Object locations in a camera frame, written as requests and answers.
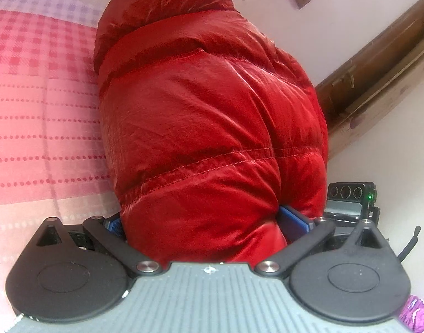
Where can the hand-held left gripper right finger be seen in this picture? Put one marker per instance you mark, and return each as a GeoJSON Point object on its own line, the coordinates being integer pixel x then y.
{"type": "Point", "coordinates": [295, 220]}

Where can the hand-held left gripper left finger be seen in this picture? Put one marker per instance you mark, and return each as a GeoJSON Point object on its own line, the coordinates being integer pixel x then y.
{"type": "Point", "coordinates": [115, 230]}

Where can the red puffer jacket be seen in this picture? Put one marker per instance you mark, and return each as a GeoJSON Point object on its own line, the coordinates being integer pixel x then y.
{"type": "Point", "coordinates": [205, 128]}

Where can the purple patterned cloth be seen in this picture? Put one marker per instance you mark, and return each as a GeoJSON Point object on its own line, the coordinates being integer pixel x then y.
{"type": "Point", "coordinates": [418, 314]}

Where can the pink checked bed sheet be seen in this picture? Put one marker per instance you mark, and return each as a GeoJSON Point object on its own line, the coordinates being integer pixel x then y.
{"type": "Point", "coordinates": [42, 118]}

